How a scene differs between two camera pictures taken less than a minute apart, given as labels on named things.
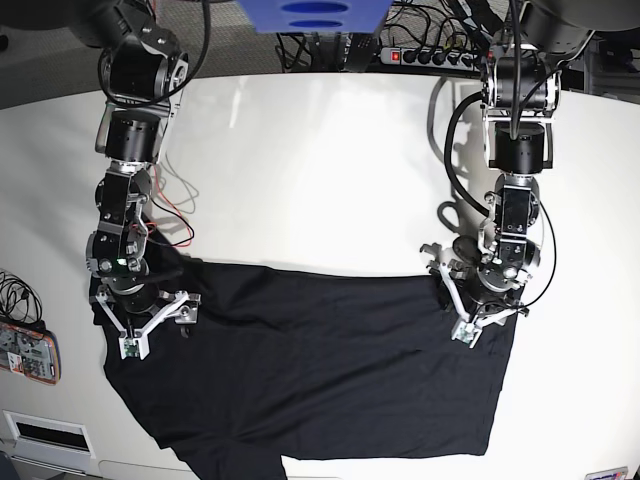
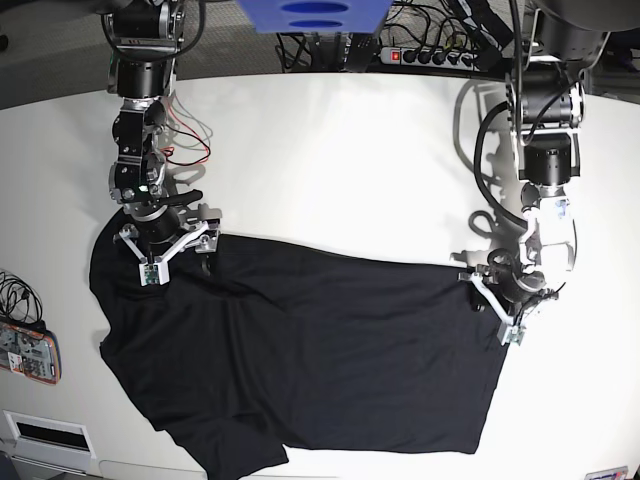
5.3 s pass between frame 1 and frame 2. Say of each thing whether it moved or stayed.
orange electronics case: stayed
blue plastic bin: stayed
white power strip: stayed
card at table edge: stayed
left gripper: moved
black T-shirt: moved
